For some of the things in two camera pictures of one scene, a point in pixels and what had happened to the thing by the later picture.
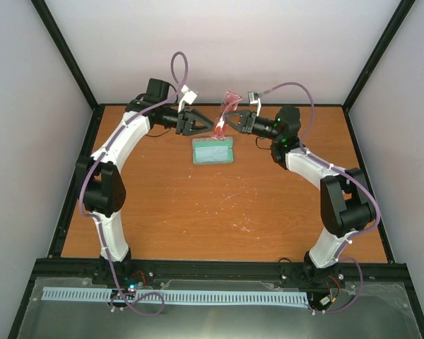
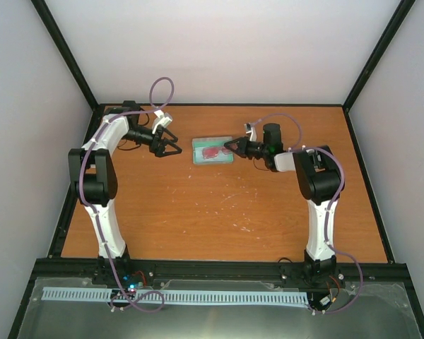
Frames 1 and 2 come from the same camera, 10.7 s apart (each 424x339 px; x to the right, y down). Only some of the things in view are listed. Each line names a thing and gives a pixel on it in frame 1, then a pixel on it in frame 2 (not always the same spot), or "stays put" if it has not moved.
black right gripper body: x=249 y=118 to x=252 y=152
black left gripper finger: x=201 y=117 to x=174 y=138
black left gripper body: x=181 y=121 to x=153 y=146
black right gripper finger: x=236 y=126 to x=241 y=153
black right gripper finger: x=242 y=114 to x=239 y=140
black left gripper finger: x=201 y=131 to x=178 y=150
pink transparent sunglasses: x=229 y=105 to x=212 y=152
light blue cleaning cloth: x=215 y=153 stays put
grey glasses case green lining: x=209 y=151 stays put
